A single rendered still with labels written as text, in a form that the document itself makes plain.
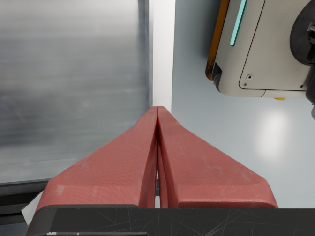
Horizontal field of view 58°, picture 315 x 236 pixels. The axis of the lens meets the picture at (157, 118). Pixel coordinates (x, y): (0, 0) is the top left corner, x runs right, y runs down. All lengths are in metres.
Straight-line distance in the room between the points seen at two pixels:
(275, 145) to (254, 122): 0.26
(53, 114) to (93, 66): 0.08
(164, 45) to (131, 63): 0.04
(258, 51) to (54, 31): 0.88
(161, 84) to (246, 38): 0.74
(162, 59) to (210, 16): 0.97
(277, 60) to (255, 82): 0.11
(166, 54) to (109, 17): 0.08
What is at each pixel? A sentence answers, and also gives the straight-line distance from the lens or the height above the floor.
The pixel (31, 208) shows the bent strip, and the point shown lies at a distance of 0.42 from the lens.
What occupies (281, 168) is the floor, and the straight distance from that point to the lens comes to 2.07.
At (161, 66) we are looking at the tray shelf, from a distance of 0.34.
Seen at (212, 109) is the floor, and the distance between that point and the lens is 1.52.
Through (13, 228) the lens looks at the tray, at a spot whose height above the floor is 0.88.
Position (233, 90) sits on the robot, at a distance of 1.15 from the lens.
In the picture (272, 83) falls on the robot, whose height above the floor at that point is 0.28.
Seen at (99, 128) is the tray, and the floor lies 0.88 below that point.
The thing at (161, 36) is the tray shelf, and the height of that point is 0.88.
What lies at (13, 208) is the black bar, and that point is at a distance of 0.47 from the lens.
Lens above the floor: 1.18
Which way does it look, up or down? 53 degrees down
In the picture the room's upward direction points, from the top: 166 degrees clockwise
